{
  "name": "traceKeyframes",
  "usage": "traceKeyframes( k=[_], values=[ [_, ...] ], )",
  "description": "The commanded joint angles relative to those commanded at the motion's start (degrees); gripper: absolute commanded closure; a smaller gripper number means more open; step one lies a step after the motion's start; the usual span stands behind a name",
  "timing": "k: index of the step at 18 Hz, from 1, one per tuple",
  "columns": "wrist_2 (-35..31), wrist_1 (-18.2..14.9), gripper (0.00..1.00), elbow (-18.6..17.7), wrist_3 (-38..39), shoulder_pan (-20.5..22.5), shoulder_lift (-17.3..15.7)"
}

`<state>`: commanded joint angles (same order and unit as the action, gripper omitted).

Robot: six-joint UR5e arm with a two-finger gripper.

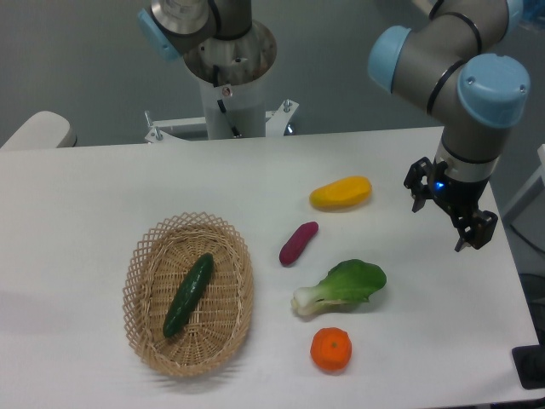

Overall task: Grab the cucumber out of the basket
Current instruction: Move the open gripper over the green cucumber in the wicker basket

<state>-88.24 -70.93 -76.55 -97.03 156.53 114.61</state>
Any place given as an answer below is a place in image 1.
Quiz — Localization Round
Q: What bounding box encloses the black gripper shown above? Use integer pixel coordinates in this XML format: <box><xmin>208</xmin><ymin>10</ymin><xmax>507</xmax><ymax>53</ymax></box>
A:
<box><xmin>404</xmin><ymin>156</ymin><xmax>498</xmax><ymax>252</ymax></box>

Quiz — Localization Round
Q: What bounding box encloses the green cucumber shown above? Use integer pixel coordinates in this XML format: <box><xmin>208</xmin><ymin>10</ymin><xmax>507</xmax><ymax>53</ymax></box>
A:
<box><xmin>163</xmin><ymin>253</ymin><xmax>214</xmax><ymax>338</ymax></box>

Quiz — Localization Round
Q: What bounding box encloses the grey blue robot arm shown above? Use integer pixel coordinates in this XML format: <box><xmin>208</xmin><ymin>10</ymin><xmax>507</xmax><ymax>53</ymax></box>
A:
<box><xmin>138</xmin><ymin>1</ymin><xmax>530</xmax><ymax>249</ymax></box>

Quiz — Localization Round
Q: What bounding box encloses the woven wicker basket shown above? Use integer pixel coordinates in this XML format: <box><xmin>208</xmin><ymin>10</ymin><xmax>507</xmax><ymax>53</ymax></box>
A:
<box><xmin>123</xmin><ymin>213</ymin><xmax>254</xmax><ymax>377</ymax></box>

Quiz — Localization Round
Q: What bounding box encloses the yellow mango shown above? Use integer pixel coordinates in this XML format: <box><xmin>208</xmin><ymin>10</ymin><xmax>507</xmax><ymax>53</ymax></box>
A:
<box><xmin>309</xmin><ymin>176</ymin><xmax>372</xmax><ymax>210</ymax></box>

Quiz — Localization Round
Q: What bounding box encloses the green bok choy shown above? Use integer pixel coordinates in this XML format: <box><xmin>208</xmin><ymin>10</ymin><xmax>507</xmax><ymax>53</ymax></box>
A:
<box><xmin>290</xmin><ymin>259</ymin><xmax>387</xmax><ymax>316</ymax></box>

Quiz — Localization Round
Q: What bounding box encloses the purple sweet potato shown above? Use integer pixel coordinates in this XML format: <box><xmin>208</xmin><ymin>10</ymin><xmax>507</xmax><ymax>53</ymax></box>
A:
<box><xmin>278</xmin><ymin>222</ymin><xmax>319</xmax><ymax>267</ymax></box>

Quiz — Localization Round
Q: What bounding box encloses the black device at table edge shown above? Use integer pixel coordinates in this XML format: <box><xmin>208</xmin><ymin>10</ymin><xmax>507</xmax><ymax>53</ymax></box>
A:
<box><xmin>512</xmin><ymin>345</ymin><xmax>544</xmax><ymax>390</ymax></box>

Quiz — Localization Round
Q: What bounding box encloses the orange tangerine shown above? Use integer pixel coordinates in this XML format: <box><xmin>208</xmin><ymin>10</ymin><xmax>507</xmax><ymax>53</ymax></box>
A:
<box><xmin>310</xmin><ymin>327</ymin><xmax>352</xmax><ymax>372</ymax></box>

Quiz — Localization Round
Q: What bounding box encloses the white chair armrest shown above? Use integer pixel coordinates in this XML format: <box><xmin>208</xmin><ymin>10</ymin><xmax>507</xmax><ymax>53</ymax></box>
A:
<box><xmin>1</xmin><ymin>111</ymin><xmax>77</xmax><ymax>152</ymax></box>

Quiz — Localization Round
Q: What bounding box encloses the white furniture frame right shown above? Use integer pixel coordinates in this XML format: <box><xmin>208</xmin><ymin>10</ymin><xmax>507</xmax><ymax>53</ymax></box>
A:
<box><xmin>502</xmin><ymin>144</ymin><xmax>544</xmax><ymax>227</ymax></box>

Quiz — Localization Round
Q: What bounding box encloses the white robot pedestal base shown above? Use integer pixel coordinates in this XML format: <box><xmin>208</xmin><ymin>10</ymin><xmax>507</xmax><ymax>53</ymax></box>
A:
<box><xmin>144</xmin><ymin>20</ymin><xmax>299</xmax><ymax>143</ymax></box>

